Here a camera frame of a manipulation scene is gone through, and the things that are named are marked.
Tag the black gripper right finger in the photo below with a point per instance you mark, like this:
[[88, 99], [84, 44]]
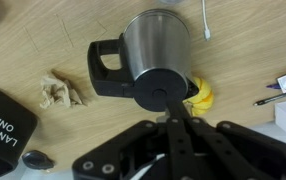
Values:
[[236, 150]]

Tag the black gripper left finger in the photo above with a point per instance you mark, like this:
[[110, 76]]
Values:
[[129, 153]]

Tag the stainless steel electric kettle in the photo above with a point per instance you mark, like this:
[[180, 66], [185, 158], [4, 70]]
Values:
[[156, 50]]

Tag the small yellow pumpkin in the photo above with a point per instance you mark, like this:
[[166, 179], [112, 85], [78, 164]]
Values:
[[203, 96]]

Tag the black pen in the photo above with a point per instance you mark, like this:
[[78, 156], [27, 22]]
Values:
[[278, 96]]

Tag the blue pen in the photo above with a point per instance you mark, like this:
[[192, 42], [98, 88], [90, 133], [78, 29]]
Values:
[[273, 86]]

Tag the black glossy oval object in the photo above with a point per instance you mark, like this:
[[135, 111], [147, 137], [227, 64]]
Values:
[[38, 160]]

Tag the crumpled brown paper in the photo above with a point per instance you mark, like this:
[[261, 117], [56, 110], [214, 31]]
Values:
[[58, 91]]

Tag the black landfill bin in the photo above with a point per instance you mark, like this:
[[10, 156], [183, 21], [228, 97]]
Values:
[[3, 130]]

